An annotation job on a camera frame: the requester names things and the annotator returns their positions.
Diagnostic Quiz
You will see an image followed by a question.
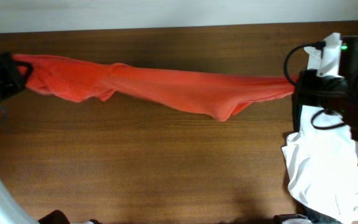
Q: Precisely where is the white printed t-shirt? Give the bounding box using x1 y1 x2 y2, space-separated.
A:
282 44 358 223

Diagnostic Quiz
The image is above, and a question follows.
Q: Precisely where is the red orange soccer t-shirt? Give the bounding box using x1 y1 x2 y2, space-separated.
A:
13 54 295 121

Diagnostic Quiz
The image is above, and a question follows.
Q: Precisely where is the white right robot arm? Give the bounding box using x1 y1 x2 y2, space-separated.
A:
283 33 358 157

